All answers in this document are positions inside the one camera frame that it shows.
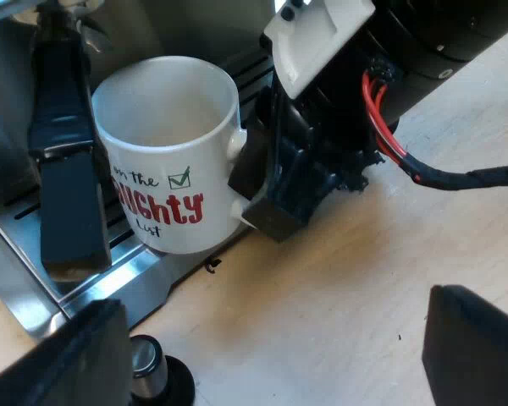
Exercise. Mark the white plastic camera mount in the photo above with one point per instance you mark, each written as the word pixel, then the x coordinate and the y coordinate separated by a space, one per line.
pixel 317 38

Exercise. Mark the white mug with red and black print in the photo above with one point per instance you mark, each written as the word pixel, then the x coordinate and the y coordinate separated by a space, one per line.
pixel 169 139

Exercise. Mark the small black tamper with knob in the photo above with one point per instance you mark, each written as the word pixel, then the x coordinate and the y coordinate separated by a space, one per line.
pixel 152 372

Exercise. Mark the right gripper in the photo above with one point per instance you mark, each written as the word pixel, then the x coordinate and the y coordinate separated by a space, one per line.
pixel 343 122

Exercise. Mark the steel espresso machine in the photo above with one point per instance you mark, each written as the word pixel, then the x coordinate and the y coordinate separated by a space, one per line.
pixel 12 84

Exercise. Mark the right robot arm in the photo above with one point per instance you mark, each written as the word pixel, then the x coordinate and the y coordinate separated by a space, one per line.
pixel 444 46

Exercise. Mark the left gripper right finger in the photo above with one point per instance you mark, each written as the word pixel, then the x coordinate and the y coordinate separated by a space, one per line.
pixel 478 351

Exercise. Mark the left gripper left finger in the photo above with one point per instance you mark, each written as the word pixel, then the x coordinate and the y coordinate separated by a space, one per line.
pixel 67 363

